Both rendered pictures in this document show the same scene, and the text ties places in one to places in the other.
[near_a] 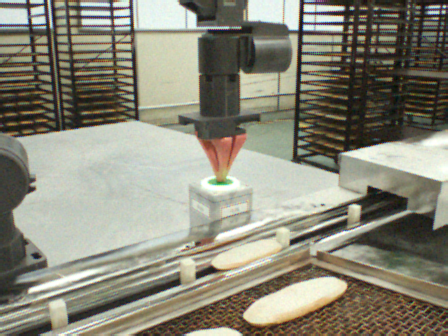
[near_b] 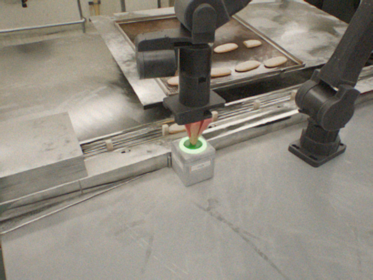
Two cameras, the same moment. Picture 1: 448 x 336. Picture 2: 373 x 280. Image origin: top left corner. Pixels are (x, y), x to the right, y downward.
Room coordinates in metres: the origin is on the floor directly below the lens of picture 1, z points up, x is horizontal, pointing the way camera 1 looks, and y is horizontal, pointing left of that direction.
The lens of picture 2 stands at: (1.09, 0.06, 1.26)
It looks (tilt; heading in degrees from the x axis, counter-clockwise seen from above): 36 degrees down; 188
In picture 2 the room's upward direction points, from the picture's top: straight up
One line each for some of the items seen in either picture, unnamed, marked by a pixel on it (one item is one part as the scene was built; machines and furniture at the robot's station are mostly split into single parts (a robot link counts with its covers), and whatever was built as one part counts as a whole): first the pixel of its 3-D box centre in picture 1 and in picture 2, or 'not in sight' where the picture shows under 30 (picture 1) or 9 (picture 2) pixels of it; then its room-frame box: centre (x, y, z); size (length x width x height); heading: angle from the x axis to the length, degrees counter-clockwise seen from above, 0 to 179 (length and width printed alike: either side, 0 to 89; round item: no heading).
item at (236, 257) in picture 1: (248, 252); (185, 125); (0.48, -0.03, 0.86); 0.10 x 0.04 x 0.01; 125
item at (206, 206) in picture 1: (221, 218); (191, 164); (0.61, 0.00, 0.84); 0.08 x 0.08 x 0.11; 35
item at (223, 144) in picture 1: (227, 148); (187, 125); (0.62, -0.01, 0.95); 0.07 x 0.07 x 0.09; 35
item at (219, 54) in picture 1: (223, 55); (191, 58); (0.61, 0.00, 1.08); 0.07 x 0.06 x 0.07; 113
